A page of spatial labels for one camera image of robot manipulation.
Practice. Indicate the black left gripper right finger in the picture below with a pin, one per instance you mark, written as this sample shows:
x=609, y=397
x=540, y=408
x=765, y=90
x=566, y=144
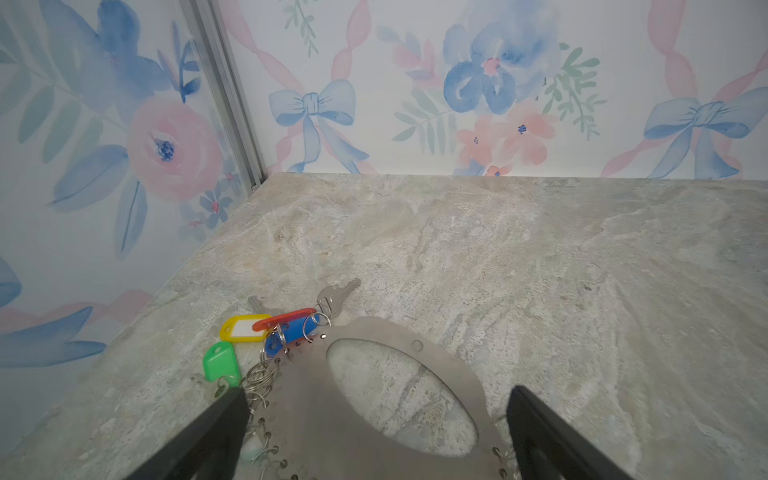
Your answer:
x=547, y=447

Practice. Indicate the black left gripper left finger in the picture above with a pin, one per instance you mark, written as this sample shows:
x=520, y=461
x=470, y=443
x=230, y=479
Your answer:
x=208, y=448

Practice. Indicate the green key tag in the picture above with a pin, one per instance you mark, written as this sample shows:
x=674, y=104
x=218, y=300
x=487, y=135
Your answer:
x=220, y=362

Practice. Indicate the yellow key tag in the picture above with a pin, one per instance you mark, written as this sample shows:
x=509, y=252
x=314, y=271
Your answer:
x=239, y=329

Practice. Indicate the blue key tag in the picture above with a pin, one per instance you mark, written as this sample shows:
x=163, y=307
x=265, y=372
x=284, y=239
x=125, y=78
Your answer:
x=289, y=333

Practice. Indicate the red key tag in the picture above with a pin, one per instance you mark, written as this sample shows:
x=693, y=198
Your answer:
x=273, y=321

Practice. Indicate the silver key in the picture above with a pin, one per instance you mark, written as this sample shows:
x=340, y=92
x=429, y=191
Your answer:
x=330, y=300

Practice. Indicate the aluminium corner post left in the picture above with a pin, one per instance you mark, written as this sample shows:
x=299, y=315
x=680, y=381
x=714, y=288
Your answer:
x=206, y=23

